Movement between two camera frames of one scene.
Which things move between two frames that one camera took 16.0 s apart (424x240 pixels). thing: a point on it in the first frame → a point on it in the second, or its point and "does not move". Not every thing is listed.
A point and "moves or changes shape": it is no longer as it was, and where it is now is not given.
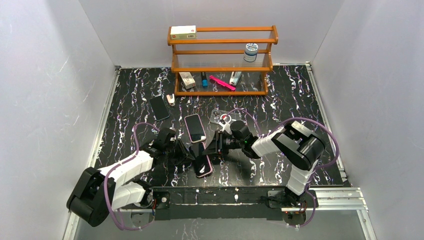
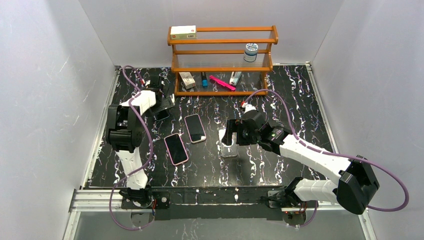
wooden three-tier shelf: [223, 61] does not move
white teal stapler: [234, 78] does not move
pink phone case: [203, 166] moves or changes shape
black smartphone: [202, 165] moves or changes shape
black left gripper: [180, 148] → [162, 100]
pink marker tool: [224, 84] does not move
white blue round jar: [250, 52] does not move
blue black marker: [204, 79] does not move
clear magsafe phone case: [217, 115] moves or changes shape
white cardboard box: [184, 32] does not move
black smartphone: [195, 128] does not move
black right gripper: [218, 144] → [234, 130]
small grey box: [187, 80] does not move
